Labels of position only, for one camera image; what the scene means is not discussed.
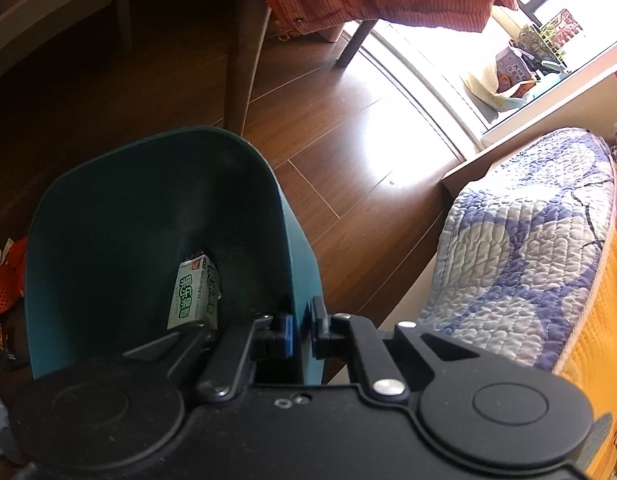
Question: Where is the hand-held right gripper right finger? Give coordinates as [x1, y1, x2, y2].
[311, 296, 484, 403]

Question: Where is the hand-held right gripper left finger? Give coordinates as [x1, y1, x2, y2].
[121, 312, 295, 403]

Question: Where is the teal plastic bin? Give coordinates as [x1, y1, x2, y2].
[24, 126, 322, 386]

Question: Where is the white and green carton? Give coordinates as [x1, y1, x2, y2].
[167, 254, 224, 332]

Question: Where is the purple and white floral quilt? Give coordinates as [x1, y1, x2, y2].
[416, 127, 617, 375]

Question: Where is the wooden chair leg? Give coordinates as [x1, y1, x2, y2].
[222, 0, 270, 137]
[107, 0, 135, 52]

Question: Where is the dark chair leg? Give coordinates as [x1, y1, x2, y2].
[335, 19, 378, 69]

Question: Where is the yellow quilted blanket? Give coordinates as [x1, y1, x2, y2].
[553, 230, 617, 480]

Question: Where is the red plastic bag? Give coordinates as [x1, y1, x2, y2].
[0, 236, 30, 317]

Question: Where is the pale yellow paper bag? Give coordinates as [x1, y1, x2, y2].
[460, 66, 530, 112]

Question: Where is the purple printed box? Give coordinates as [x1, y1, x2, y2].
[495, 47, 538, 93]

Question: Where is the wooden bed frame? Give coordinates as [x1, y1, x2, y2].
[441, 71, 617, 196]

